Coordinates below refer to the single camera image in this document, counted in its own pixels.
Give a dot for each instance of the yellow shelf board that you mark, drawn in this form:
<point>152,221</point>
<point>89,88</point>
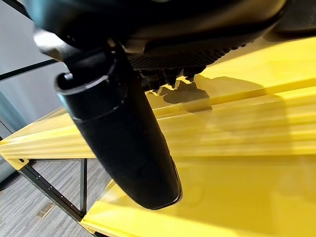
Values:
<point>247,116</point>
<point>234,197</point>

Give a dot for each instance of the black glass partition bar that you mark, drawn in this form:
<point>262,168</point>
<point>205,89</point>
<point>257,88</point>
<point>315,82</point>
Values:
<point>27,69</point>

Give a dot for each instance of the brass floor socket plate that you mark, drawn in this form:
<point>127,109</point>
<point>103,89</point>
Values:
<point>45,210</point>

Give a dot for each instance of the black metal shelf frame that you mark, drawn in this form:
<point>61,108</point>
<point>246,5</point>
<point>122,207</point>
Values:
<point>49,188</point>

